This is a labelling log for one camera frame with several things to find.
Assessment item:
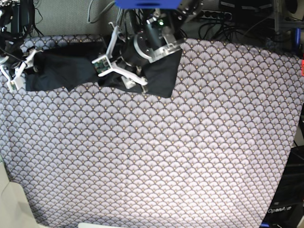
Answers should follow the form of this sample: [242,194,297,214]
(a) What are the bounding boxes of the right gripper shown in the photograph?
[0,36,43,92]

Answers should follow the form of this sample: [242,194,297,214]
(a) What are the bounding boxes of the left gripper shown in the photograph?
[92,22,183,89]

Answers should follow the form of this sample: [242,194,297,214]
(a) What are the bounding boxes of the dark grey T-shirt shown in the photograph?
[25,42,181,98]

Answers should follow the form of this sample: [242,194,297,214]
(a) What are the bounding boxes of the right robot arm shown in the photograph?
[0,0,42,93]

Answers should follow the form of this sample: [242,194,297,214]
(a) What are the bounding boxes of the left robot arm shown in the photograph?
[92,0,204,91]

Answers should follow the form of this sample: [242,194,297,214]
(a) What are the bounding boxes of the black power strip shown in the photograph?
[198,10,233,21]

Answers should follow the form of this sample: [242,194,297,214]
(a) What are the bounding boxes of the fan-patterned tablecloth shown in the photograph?
[0,39,304,228]

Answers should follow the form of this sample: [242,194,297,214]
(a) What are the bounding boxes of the cream plastic bin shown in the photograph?
[0,160,38,228]

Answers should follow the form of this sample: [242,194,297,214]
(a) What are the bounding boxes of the blue clamp at right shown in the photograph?
[291,28,301,55]

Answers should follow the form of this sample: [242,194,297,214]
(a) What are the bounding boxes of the black OpenArm box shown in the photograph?
[264,146,304,228]

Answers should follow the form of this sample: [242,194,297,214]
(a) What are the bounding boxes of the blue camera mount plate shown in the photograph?
[115,0,181,10]

